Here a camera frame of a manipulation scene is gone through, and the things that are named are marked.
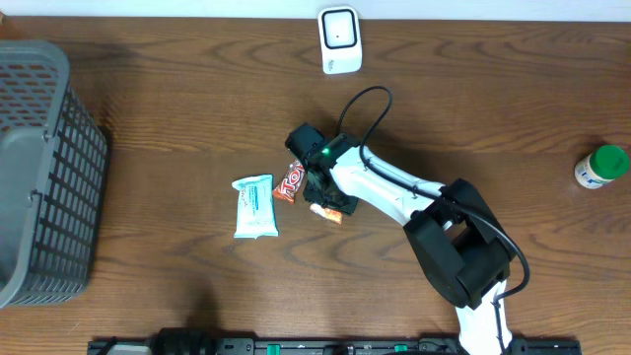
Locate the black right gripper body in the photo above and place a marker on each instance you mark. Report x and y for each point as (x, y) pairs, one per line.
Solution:
(330, 199)

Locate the small orange snack packet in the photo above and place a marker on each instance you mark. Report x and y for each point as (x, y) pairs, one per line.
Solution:
(326, 213)

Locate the orange chocolate bar wrapper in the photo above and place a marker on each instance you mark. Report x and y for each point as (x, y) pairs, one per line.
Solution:
(290, 184)

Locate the teal wet wipes pack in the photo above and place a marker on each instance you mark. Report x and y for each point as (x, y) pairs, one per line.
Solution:
(256, 215)

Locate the green lid jar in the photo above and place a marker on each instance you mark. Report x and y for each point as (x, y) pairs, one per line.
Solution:
(602, 166)

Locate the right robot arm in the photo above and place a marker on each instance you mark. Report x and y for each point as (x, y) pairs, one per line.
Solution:
(461, 248)

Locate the white barcode scanner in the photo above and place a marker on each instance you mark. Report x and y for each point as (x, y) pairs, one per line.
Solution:
(340, 40)

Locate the grey plastic basket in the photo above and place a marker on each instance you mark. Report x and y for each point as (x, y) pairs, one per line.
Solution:
(54, 161)

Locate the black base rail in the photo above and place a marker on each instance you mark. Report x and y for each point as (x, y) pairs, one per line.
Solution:
(186, 341)

